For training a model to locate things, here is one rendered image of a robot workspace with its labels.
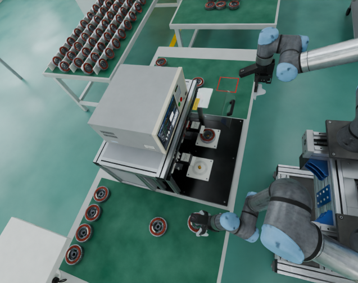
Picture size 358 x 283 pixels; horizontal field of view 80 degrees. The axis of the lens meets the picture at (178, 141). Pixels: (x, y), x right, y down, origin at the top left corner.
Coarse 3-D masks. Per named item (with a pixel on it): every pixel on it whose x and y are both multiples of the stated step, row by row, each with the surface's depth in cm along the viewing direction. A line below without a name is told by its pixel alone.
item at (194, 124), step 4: (184, 124) 148; (192, 124) 144; (196, 124) 143; (200, 124) 143; (192, 128) 142; (196, 128) 141; (200, 128) 144; (204, 128) 146; (196, 132) 144; (200, 132) 144
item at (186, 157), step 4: (184, 152) 135; (180, 156) 136; (184, 156) 133; (188, 156) 133; (192, 156) 136; (180, 160) 132; (184, 160) 132; (188, 160) 131; (192, 160) 135; (176, 164) 141; (184, 164) 134; (188, 164) 133; (192, 164) 134
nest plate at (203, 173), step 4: (196, 160) 145; (200, 160) 145; (204, 160) 144; (208, 160) 144; (212, 160) 143; (196, 164) 144; (200, 164) 143; (204, 164) 143; (208, 164) 142; (188, 168) 144; (192, 168) 143; (196, 168) 142; (204, 168) 141; (208, 168) 141; (188, 172) 142; (192, 172) 142; (196, 172) 141; (200, 172) 141; (204, 172) 140; (208, 172) 140; (188, 176) 141; (192, 176) 140; (196, 176) 140; (200, 176) 139; (204, 176) 139; (208, 176) 138; (208, 180) 137
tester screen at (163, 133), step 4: (172, 100) 109; (172, 104) 110; (172, 108) 111; (168, 112) 107; (168, 116) 108; (164, 120) 104; (168, 120) 109; (172, 120) 114; (164, 124) 105; (168, 124) 110; (164, 128) 106; (168, 128) 111; (172, 128) 116; (160, 132) 102; (164, 132) 106; (172, 132) 117; (160, 136) 103; (164, 136) 107; (164, 140) 108; (164, 144) 109
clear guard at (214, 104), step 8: (200, 88) 139; (208, 88) 137; (200, 96) 135; (208, 96) 134; (216, 96) 133; (224, 96) 132; (232, 96) 135; (192, 104) 133; (200, 104) 132; (208, 104) 131; (216, 104) 130; (224, 104) 129; (192, 112) 130; (200, 112) 129; (208, 112) 128; (216, 112) 127; (224, 112) 127; (216, 120) 124; (224, 120) 126
